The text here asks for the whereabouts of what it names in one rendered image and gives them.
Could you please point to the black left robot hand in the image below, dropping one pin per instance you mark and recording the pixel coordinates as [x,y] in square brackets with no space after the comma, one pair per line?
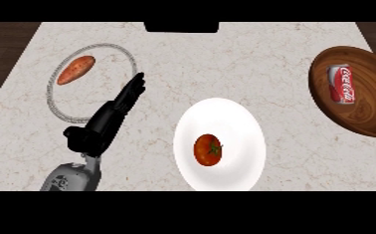
[104,121]

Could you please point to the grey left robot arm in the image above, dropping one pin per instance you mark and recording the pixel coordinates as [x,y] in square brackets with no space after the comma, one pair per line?
[74,176]

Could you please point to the clear glass plate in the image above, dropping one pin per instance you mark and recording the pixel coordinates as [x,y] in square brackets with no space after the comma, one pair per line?
[56,108]

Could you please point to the white bowl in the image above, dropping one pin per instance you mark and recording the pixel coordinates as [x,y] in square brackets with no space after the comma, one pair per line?
[230,118]

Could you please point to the red soda can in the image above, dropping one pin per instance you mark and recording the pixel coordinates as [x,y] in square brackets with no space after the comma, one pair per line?
[340,84]

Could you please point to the brown wooden plate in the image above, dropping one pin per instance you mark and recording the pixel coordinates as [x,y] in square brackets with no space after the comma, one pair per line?
[364,112]

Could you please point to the orange sweet potato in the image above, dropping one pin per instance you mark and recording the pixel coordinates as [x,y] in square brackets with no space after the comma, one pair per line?
[75,69]

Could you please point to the red tomato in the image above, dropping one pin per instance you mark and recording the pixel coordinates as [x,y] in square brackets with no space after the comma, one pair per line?
[206,150]

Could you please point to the black appliance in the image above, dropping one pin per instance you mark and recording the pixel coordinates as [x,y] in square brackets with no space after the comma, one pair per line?
[181,27]

